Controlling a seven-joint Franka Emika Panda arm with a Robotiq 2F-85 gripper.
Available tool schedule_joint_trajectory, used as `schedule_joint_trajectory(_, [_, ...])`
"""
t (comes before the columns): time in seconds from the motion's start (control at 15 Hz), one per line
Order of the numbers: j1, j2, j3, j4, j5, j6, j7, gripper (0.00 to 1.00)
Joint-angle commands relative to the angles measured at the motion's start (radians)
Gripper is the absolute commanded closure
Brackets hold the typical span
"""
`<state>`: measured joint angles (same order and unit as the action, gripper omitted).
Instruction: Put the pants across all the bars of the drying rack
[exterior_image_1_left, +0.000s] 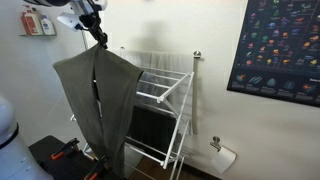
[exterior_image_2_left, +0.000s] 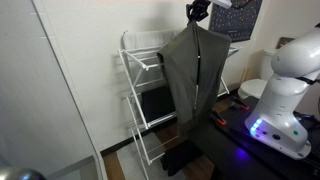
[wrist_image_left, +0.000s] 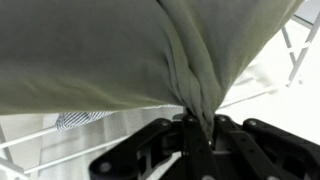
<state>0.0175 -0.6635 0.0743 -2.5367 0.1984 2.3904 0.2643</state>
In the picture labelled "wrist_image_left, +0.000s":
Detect blue striped shirt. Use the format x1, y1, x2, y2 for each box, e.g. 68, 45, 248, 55
54, 103, 184, 132

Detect white wire drying rack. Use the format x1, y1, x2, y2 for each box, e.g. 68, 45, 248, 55
0, 9, 320, 180

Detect olive green pants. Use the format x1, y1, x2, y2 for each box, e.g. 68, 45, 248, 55
0, 0, 305, 142

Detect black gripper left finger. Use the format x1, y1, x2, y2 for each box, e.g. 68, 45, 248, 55
88, 113, 218, 180

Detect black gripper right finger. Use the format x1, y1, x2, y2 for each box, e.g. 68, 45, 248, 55
211, 114, 320, 180

